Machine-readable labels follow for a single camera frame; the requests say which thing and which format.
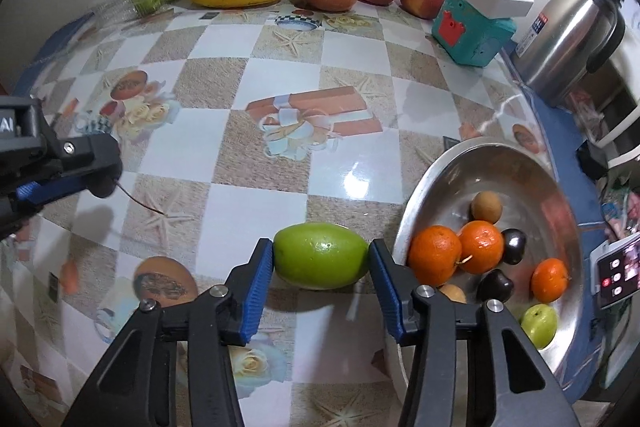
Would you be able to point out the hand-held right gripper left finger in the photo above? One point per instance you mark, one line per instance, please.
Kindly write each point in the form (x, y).
(257, 294)

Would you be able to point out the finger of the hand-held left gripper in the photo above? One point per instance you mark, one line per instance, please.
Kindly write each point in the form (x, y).
(85, 157)
(37, 193)

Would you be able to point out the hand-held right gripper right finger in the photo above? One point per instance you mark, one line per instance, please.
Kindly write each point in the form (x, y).
(385, 294)

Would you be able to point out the small orange tangerine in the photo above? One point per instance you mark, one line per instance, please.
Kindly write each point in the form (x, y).
(550, 279)

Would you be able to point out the round metal basin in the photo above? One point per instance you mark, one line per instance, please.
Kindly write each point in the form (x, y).
(500, 172)

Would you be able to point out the white phone stand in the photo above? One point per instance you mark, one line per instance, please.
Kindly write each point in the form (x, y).
(595, 279)

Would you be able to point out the smartphone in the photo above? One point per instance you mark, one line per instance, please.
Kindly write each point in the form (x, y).
(620, 274)

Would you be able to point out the black power adapter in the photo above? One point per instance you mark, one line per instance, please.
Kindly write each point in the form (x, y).
(592, 162)

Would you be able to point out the colourful small package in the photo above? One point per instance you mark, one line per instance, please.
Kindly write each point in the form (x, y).
(617, 212)

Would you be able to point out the clear plastic bag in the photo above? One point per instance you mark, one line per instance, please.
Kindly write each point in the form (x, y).
(586, 112)

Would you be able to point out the white chair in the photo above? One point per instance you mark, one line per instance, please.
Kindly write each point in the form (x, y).
(622, 157)

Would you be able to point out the teal plastic box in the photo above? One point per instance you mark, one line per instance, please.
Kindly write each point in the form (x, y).
(470, 32)

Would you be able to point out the steel thermos jug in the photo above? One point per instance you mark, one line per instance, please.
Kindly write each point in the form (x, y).
(570, 42)

